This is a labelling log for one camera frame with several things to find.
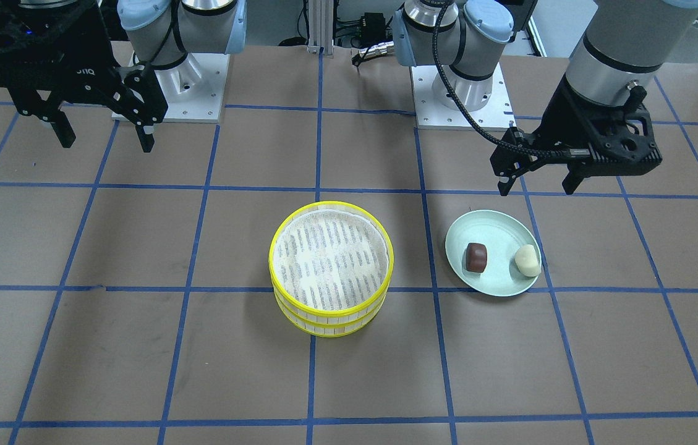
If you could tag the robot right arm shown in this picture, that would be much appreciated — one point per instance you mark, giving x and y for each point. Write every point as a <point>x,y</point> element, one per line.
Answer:
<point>135,58</point>

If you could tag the white bun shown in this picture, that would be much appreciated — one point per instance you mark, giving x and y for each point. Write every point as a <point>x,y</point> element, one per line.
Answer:
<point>527,261</point>

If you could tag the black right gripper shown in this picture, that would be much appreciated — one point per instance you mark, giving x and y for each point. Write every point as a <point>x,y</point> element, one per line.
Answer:
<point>80,67</point>

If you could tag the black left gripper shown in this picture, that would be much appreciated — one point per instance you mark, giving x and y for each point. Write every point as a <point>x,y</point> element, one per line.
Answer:
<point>556,131</point>

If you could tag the yellow steamer layer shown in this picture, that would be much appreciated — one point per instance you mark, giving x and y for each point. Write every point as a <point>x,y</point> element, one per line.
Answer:
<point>331,258</point>
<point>328,326</point>

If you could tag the aluminium frame post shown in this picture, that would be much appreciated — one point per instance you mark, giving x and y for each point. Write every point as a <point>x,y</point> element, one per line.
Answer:
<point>320,27</point>

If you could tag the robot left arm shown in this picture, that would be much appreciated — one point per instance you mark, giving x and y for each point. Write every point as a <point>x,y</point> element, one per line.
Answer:
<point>625,42</point>

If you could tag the brown bun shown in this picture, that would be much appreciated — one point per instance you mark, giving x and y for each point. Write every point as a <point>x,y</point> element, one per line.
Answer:
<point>476,257</point>

